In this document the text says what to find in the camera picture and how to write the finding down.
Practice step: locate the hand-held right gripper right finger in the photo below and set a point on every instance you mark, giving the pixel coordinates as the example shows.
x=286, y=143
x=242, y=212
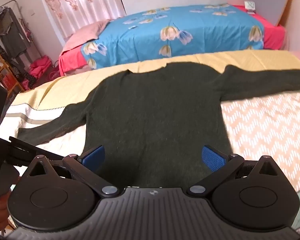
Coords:
x=212, y=158

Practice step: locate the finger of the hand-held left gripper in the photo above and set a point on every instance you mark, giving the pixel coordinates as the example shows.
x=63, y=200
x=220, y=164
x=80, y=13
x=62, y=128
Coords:
x=25, y=147

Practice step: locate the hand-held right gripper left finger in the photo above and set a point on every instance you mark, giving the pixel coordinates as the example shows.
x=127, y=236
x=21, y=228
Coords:
x=93, y=155

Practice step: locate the dark green knit sweater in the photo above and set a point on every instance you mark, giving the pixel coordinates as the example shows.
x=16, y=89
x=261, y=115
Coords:
x=152, y=120

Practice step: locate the pink red clothes pile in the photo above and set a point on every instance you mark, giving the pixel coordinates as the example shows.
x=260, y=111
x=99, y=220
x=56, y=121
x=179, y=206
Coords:
x=41, y=67

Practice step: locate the dark hanging clothes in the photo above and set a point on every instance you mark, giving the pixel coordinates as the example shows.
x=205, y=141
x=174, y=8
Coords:
x=12, y=35

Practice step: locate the metal clothes rack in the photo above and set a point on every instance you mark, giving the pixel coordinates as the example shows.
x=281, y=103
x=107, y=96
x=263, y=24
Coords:
x=20, y=17

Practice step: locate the person's left hand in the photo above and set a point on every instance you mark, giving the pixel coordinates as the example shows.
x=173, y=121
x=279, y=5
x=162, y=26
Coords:
x=0, y=217

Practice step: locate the wooden shelf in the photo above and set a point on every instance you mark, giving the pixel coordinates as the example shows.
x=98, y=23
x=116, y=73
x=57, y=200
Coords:
x=1, y=67

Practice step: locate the yellow zigzag patterned blanket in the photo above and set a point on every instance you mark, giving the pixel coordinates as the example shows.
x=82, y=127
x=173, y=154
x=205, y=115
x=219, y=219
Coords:
x=265, y=130

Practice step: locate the pink folded blanket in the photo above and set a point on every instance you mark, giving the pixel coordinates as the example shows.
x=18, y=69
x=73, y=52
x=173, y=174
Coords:
x=86, y=33

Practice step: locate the blue floral bed cover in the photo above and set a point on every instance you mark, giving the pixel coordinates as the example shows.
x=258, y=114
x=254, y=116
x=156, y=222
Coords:
x=190, y=22

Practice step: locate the pink floral lace curtain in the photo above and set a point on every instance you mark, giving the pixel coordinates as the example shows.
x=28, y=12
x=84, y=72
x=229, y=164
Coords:
x=85, y=2

